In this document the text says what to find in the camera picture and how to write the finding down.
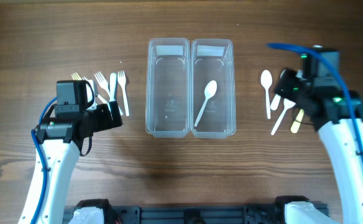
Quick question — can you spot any clear plastic container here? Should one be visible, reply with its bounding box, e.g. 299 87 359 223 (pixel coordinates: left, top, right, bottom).
190 39 236 139
145 38 190 138

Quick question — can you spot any right clear plastic container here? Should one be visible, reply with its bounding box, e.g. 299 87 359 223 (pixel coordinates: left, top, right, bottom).
190 39 236 139

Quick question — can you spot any white plastic fork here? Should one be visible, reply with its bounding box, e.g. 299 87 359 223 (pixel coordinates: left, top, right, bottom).
83 77 123 115
94 72 110 96
117 70 130 116

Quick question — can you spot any left clear plastic container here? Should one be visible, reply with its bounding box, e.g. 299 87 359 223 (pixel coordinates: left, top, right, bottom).
145 38 190 138

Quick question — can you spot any yellow plastic fork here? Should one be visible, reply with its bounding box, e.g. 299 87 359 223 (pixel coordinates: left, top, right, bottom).
71 73 82 80

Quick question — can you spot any white plastic spoon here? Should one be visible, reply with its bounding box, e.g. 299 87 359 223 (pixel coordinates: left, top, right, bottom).
194 80 218 127
270 98 296 135
260 70 272 119

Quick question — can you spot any black aluminium base frame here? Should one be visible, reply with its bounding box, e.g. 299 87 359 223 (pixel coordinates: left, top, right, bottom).
63 195 330 224

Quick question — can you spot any yellow plastic spoon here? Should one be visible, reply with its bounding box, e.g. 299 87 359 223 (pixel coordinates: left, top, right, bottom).
290 109 305 134

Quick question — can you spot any left blue cable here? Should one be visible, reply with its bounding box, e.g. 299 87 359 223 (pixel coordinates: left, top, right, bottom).
29 96 58 224

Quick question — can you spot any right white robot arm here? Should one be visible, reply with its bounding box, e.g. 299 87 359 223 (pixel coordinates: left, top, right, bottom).
268 43 363 223

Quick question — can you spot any blue cable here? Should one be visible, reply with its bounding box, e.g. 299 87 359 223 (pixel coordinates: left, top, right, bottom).
29 96 58 224
265 42 363 215

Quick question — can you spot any light blue plastic fork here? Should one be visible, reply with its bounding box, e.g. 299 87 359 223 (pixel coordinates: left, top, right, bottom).
109 73 117 101

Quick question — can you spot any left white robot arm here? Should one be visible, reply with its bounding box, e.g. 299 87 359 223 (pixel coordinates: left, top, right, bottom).
19 80 122 223

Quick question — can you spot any right blue cable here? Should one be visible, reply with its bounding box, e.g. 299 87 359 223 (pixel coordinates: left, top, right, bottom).
265 42 363 215

